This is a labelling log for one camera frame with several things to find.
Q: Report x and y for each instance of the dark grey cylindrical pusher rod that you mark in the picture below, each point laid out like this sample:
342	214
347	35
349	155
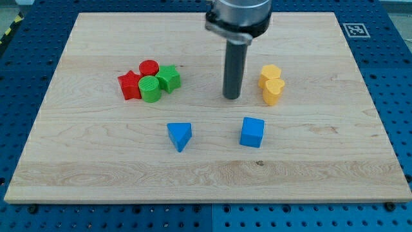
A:
235	57

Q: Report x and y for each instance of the yellow hexagon block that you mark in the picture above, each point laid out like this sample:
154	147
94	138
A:
268	72

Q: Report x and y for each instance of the blue triangle block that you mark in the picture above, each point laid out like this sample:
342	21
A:
180	134

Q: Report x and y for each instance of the yellow heart block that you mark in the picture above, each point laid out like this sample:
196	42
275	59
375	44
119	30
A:
272	91

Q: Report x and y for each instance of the green star block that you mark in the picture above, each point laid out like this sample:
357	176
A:
169	78

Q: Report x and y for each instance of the blue cube block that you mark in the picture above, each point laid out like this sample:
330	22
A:
252	132

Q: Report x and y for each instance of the red cylinder block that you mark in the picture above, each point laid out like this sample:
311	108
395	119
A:
148	67

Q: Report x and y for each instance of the green cylinder block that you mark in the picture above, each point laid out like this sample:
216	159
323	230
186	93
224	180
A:
149	89

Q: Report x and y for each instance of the red star block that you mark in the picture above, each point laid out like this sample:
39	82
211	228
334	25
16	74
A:
129	85

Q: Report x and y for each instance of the light wooden board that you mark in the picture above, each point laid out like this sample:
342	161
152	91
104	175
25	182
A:
323	141

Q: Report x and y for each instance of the white fiducial marker tag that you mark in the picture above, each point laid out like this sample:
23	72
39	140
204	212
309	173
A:
356	30

